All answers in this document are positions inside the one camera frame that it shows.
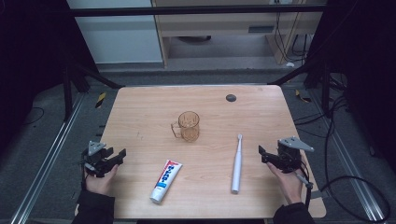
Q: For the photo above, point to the person's left hand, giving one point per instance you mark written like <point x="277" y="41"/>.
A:
<point x="99" y="184"/>

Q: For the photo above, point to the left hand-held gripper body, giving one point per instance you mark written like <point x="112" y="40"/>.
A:
<point x="95" y="160"/>

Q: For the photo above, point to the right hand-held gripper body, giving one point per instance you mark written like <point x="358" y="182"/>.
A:
<point x="289" y="157"/>

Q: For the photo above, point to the aluminium rail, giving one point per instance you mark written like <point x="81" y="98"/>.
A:
<point x="351" y="174"/>
<point x="46" y="161"/>

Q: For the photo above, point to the person's right hand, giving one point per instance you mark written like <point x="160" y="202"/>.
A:
<point x="289" y="186"/>

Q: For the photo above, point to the white electric toothbrush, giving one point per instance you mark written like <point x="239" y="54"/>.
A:
<point x="237" y="169"/>

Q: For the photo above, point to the yellow black tape strip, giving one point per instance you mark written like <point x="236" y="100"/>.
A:
<point x="100" y="100"/>
<point x="302" y="96"/>

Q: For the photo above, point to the grey round table grommet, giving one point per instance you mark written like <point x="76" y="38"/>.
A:
<point x="231" y="98"/>

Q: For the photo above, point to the light wooden desk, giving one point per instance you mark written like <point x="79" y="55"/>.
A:
<point x="218" y="23"/>

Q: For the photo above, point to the black horizontal frame bar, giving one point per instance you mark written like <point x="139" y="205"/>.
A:
<point x="186" y="11"/>

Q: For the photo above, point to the small white round object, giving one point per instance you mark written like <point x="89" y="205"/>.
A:
<point x="289" y="64"/>

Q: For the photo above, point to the clear glass mug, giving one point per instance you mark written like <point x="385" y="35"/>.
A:
<point x="189" y="126"/>

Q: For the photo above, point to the white cabinet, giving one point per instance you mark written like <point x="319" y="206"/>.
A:
<point x="118" y="40"/>

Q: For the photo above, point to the white toothpaste tube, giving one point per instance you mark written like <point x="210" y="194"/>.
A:
<point x="165" y="182"/>

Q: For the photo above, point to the black metal stand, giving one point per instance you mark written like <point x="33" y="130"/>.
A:
<point x="67" y="90"/>
<point x="325" y="87"/>

